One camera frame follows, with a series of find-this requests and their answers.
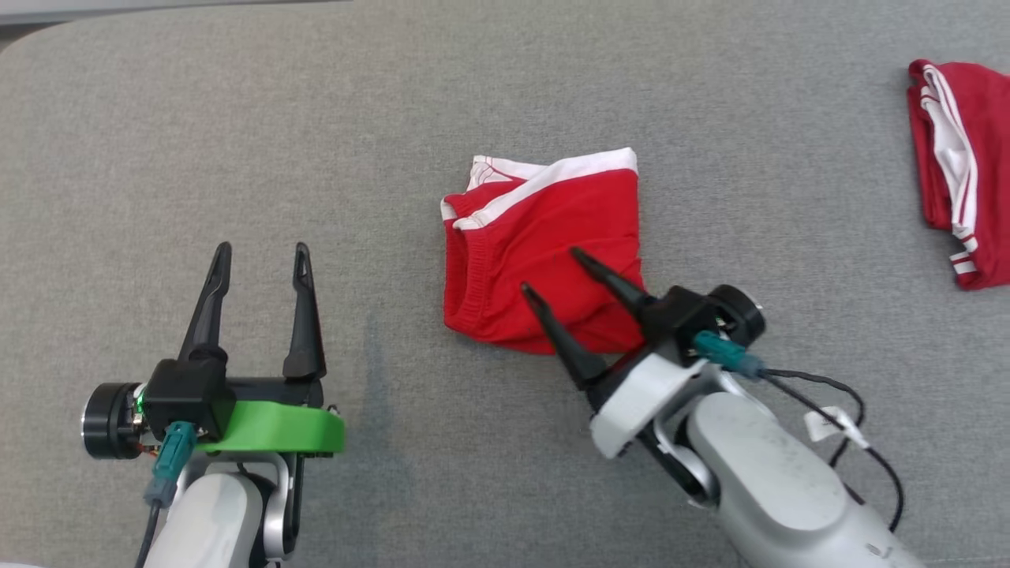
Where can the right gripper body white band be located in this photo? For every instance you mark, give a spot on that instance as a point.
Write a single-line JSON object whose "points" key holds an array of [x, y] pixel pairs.
{"points": [[639, 394]]}

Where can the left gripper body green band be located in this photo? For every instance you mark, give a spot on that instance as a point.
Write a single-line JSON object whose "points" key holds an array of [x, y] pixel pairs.
{"points": [[276, 426]]}

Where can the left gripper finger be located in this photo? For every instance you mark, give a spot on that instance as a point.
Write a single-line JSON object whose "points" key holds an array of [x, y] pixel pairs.
{"points": [[306, 339], [209, 323]]}

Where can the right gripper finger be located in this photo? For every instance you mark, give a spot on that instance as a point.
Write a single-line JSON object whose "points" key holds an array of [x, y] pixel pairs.
{"points": [[619, 288], [568, 343]]}

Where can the red shorts white trim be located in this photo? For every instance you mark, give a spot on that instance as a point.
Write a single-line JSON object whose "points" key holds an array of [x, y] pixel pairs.
{"points": [[521, 252]]}

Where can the red number 23 jersey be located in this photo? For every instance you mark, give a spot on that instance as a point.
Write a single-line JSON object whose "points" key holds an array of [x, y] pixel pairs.
{"points": [[986, 158]]}

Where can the right black wrist camera box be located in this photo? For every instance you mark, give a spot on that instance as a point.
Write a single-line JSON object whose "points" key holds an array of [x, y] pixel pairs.
{"points": [[678, 319]]}

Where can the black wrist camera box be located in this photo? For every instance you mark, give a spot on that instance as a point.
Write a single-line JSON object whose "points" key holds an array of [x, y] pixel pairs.
{"points": [[678, 319], [185, 394]]}

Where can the left black wrist camera box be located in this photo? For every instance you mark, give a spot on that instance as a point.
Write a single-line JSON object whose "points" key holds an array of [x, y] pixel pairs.
{"points": [[185, 394]]}

